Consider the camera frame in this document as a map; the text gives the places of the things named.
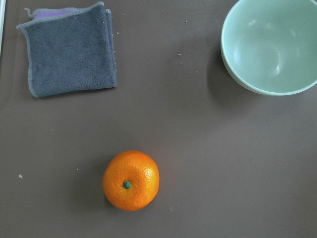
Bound grey cloth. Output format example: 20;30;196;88
16;1;117;98

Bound cream rabbit tray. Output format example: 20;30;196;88
0;0;6;51

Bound orange fruit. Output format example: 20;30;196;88
103;150;159;211

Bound green bowl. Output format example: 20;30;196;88
220;0;317;96

